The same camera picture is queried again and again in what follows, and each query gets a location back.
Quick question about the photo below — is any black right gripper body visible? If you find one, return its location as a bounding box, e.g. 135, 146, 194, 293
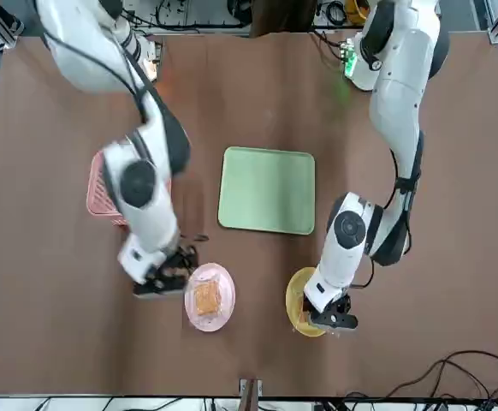
145, 246, 199, 289

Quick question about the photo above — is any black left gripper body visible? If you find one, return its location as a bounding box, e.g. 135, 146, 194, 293
319, 294, 353, 318

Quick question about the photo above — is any small pink slotted basket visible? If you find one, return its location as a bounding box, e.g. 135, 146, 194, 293
86, 149, 131, 229

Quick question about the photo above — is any green rectangular tray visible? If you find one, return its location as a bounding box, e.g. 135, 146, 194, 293
216, 146, 317, 236

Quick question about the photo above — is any yellow round plate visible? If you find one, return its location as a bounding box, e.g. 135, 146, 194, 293
284, 266, 338, 338

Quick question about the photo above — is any white round plate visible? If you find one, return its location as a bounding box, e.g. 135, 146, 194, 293
183, 262, 236, 334

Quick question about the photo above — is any yellow helmet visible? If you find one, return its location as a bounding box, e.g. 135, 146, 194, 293
344, 0, 371, 26

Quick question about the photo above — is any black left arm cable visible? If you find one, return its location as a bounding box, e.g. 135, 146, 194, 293
351, 143, 425, 289

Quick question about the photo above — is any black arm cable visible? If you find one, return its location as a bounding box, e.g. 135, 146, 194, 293
351, 143, 425, 289
41, 25, 210, 258

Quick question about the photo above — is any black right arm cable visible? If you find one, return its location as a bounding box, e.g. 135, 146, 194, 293
41, 25, 210, 258

